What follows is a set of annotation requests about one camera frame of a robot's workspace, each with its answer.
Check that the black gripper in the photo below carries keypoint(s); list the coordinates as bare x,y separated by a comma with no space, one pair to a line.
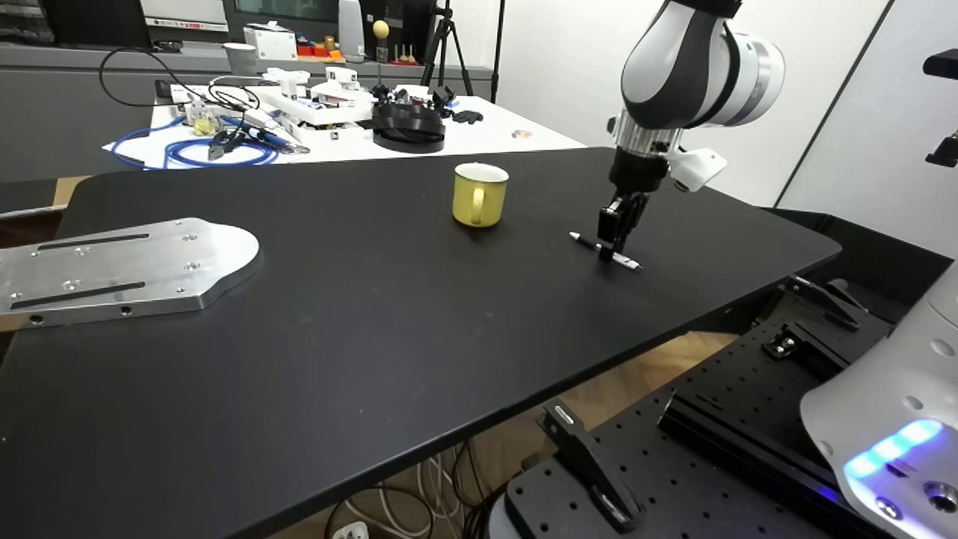
636,179

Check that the white and black pen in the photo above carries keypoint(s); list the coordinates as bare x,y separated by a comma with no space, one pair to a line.
608,257

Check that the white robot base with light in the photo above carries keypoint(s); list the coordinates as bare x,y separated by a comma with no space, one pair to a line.
886,424

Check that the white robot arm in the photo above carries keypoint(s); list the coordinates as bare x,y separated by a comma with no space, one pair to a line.
686,69

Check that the yellow cup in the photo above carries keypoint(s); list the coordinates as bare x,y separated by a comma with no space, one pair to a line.
481,195

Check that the black helmet-like object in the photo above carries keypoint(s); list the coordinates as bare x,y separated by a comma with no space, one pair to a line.
407,128

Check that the black tripod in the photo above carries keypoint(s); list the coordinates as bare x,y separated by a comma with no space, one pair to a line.
445,40

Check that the black perforated breadboard base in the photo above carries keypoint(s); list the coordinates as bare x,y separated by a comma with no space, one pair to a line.
720,453

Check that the silver metal mounting plate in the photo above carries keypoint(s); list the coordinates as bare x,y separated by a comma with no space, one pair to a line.
156,269

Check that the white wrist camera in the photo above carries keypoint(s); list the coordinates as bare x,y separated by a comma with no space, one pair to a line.
692,168

